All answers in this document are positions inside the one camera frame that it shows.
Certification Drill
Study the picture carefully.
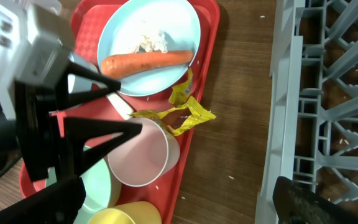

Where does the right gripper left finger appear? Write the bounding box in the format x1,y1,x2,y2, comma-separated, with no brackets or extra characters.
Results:
0,175,86,224

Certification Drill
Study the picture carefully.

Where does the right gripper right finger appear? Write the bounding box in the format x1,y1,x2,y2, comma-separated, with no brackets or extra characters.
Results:
273,176,358,224

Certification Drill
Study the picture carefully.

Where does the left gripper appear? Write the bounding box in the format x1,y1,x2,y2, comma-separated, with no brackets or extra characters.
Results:
0,60,142,181

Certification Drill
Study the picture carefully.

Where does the light blue bowl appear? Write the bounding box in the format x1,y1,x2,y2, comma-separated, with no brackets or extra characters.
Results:
68,52,98,94

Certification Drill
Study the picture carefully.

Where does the green bowl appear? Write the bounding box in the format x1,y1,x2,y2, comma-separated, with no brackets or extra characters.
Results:
44,145,122,224

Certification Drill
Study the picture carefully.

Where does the yellow plastic cup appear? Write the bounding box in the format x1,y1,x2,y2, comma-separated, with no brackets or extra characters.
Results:
88,201,162,224

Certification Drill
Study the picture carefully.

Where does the pink plastic cup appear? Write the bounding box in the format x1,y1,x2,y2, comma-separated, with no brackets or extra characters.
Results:
108,118,180,187

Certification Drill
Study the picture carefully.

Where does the grey dishwasher rack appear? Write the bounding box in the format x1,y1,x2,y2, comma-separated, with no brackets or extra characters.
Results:
255,0,358,223

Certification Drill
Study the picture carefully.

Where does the white spoon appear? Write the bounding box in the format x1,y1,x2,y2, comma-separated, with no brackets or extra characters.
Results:
106,93,134,120

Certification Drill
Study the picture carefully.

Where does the orange carrot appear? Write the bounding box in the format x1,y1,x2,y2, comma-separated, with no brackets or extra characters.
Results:
100,50,194,80

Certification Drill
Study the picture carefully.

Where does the light blue plate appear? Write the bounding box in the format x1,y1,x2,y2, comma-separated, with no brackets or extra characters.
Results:
97,0,201,96

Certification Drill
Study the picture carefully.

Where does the crumpled white tissue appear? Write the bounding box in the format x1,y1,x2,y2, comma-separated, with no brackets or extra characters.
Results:
129,30,168,54

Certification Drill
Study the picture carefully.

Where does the yellow snack wrapper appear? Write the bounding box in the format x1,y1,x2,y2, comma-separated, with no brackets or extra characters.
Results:
132,68,216,136

